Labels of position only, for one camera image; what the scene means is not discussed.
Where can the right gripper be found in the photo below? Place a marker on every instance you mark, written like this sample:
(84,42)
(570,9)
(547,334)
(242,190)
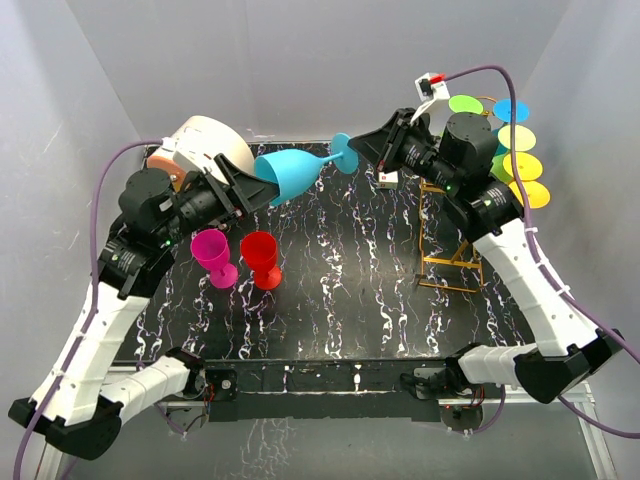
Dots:
(389,140)

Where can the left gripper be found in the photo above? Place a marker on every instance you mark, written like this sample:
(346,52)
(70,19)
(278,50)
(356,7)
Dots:
(254,197)

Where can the light blue wine glass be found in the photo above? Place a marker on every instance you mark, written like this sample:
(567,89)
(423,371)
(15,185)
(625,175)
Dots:
(294,171)

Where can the red wine glass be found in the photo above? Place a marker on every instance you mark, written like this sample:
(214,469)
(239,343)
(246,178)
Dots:
(260,252)

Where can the magenta wine glass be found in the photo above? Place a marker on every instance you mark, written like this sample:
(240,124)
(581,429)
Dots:
(210,249)

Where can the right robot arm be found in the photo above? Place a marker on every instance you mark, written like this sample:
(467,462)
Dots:
(568,347)

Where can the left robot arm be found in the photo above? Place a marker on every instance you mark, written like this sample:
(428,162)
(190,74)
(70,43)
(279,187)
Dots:
(74,409)

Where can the pale green wine glass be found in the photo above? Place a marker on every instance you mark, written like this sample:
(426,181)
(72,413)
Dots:
(525,140)

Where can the upper yellow wine glass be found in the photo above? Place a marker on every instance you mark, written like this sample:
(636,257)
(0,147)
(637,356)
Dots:
(528,167)

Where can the yellow wine glass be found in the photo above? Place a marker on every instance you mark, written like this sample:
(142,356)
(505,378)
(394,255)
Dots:
(538,195)
(528,167)

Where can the lower yellow wine glass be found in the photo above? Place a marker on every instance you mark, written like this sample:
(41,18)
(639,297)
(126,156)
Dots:
(538,195)

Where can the small white box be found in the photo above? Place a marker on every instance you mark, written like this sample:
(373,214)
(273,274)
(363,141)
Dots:
(388,180)

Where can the white cylindrical drum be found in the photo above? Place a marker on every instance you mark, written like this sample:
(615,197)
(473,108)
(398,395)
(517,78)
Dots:
(220,139)

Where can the black front base bar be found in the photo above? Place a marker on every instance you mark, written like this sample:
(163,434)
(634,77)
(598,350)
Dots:
(318,389)

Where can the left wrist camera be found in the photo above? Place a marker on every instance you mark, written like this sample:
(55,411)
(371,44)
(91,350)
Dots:
(186,148)

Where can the gold wire glass rack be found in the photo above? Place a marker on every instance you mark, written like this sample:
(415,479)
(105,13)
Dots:
(450,260)

